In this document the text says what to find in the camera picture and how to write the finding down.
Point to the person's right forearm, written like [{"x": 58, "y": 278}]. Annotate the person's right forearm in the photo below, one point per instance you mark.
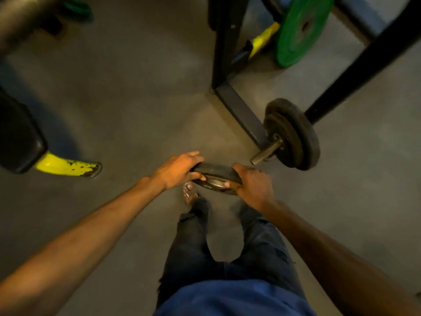
[{"x": 335, "y": 259}]

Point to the person's blue shirt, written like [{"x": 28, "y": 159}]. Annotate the person's blue shirt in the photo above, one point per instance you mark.
[{"x": 235, "y": 299}]

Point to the small black weight plate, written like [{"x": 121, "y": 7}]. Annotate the small black weight plate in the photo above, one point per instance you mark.
[{"x": 217, "y": 177}]

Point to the person's dark jeans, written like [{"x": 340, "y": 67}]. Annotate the person's dark jeans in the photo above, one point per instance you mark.
[{"x": 227, "y": 256}]

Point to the steel barbell sleeve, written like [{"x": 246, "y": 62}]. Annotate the steel barbell sleeve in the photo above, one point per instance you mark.
[{"x": 265, "y": 152}]

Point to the black padded bench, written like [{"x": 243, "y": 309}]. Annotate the black padded bench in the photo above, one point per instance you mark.
[{"x": 18, "y": 134}]

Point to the person's left hand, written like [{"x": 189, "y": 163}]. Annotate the person's left hand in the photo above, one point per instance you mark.
[{"x": 172, "y": 172}]

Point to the black steel rack frame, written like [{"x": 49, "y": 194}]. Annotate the black steel rack frame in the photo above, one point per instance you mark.
[{"x": 236, "y": 105}]

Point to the person's left thumb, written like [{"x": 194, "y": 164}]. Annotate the person's left thumb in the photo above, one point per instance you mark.
[{"x": 196, "y": 176}]

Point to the yellow bench leg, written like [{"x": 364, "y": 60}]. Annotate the yellow bench leg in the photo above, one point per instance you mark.
[{"x": 67, "y": 166}]

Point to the medium black weight plate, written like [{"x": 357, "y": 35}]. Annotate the medium black weight plate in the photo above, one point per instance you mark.
[{"x": 283, "y": 139}]

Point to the person's foot in sandal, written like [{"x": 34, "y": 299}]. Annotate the person's foot in sandal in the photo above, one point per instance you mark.
[{"x": 190, "y": 191}]

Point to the person's left forearm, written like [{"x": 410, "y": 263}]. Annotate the person's left forearm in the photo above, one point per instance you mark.
[{"x": 74, "y": 248}]

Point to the yellow rack attachment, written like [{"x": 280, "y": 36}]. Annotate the yellow rack attachment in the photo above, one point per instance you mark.
[{"x": 261, "y": 39}]

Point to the person's right hand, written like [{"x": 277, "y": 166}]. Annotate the person's right hand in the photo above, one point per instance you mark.
[{"x": 255, "y": 185}]

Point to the large black weight plate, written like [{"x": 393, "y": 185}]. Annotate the large black weight plate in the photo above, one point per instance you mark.
[{"x": 304, "y": 131}]

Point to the person's right thumb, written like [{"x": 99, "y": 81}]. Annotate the person's right thumb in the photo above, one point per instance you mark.
[{"x": 232, "y": 184}]

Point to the green bumper plate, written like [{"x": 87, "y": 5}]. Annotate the green bumper plate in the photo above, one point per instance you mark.
[{"x": 301, "y": 27}]

